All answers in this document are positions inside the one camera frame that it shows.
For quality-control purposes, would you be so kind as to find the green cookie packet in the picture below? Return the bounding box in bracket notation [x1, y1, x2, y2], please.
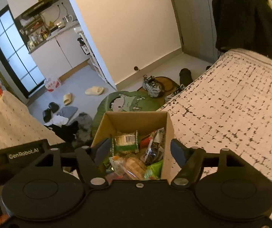
[110, 130, 140, 156]

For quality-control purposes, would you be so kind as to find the black clothes pile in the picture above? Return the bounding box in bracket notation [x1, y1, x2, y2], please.
[45, 121, 79, 143]

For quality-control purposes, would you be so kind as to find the green snack packet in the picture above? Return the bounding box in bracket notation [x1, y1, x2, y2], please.
[144, 160, 163, 180]

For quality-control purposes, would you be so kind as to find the clear bread packet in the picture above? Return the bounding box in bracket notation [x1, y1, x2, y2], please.
[123, 157, 147, 180]

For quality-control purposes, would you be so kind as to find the brown cardboard box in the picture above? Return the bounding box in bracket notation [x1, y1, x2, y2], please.
[91, 110, 175, 184]

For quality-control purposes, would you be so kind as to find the dotted cream tablecloth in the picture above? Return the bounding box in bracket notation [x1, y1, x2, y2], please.
[0, 91, 64, 149]

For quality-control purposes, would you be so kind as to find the black slipper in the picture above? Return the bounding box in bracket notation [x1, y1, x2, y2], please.
[48, 102, 60, 113]

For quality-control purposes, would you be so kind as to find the green cartoon floor mat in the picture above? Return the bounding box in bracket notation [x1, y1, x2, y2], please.
[92, 91, 162, 137]

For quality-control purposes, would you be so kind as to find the white black patterned bedspread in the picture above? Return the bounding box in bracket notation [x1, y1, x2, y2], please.
[161, 49, 272, 219]

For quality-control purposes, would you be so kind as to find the grey sneaker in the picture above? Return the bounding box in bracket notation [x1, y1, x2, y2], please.
[142, 75, 165, 98]

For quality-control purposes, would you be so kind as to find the red white plastic bag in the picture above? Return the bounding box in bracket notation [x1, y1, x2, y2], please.
[44, 78, 61, 92]

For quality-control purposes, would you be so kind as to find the white kitchen cabinet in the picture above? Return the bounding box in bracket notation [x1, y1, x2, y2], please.
[30, 27, 89, 79]

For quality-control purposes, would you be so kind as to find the white storage rack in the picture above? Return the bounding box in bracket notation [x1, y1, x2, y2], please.
[74, 26, 117, 90]

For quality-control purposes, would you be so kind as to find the black coat on rack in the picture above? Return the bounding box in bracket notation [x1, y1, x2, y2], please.
[212, 0, 272, 58]

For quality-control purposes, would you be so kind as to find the grey door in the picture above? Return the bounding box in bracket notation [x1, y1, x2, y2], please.
[171, 0, 219, 63]

